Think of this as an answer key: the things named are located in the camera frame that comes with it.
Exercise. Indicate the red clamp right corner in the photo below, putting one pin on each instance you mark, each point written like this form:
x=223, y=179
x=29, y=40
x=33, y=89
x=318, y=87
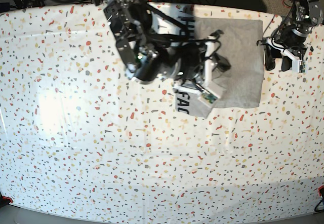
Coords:
x=320, y=203

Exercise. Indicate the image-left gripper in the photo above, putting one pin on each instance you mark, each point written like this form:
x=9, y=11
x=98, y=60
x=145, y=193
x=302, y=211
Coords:
x=194, y=59

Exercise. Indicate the red clamp left corner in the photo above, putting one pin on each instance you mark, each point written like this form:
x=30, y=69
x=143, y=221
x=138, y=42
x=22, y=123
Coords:
x=4, y=201

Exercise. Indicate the grey T-shirt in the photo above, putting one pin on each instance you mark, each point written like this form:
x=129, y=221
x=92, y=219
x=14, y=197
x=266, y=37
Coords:
x=243, y=82

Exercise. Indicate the red clamp corner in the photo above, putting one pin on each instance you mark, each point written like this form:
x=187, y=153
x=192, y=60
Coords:
x=4, y=201
x=320, y=203

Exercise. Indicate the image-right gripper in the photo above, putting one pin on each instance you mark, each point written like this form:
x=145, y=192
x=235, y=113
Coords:
x=291, y=37

